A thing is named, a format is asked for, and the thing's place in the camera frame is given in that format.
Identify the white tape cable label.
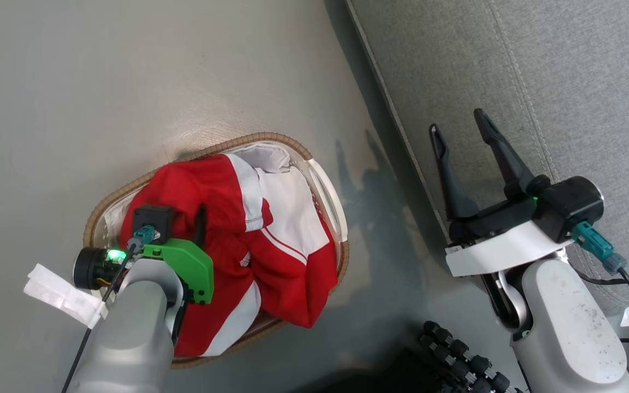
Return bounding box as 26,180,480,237
23,264,109,329

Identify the red and white garment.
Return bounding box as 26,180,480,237
119,154,339,358

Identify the grey fabric sofa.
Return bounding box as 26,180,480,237
346,0,629,324

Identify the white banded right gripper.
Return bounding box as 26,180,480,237
429,108,605,278

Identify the woven rim laundry basket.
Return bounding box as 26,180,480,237
82,132,350,370

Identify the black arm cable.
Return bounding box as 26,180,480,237
572,221,629,393
61,225,161,393

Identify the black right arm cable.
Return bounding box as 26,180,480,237
572,221,629,393

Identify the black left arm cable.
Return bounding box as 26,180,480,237
61,225,161,393

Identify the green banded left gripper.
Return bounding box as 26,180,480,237
73,204,215,305

